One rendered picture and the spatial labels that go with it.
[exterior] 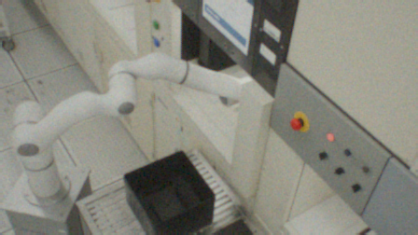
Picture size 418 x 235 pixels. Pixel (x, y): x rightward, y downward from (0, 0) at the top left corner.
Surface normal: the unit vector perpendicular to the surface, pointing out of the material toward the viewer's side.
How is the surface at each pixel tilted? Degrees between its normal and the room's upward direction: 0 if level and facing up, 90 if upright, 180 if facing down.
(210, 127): 0
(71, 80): 0
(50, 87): 0
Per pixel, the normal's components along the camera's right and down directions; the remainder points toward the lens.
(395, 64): -0.83, 0.36
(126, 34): 0.06, -0.70
